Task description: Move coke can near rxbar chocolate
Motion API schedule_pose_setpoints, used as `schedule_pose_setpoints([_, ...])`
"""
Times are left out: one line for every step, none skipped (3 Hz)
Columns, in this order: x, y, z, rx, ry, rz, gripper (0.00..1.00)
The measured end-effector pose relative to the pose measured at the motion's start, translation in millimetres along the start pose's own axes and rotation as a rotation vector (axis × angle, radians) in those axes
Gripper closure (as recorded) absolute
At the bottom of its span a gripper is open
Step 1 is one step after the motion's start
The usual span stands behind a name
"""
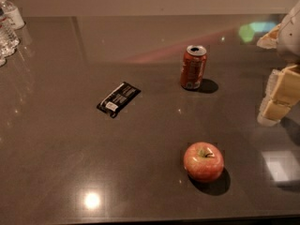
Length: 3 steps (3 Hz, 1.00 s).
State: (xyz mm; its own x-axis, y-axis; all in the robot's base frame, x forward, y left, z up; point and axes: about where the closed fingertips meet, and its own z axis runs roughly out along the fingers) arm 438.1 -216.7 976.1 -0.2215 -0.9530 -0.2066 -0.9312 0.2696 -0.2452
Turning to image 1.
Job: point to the black rxbar chocolate wrapper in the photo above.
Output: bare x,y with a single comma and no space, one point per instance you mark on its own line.
118,99

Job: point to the red apple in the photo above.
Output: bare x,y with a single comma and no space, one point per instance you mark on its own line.
203,162

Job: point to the red coke can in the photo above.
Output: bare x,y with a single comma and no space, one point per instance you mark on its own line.
194,61

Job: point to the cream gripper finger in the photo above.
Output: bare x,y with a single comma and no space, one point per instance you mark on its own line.
282,92
269,40

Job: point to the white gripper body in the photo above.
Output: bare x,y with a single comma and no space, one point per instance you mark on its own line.
290,37

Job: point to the clear water bottle white label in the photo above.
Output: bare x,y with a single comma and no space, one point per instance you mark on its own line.
13,14

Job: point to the clear water bottle red label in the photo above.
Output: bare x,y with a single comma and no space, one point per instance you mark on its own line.
8,38

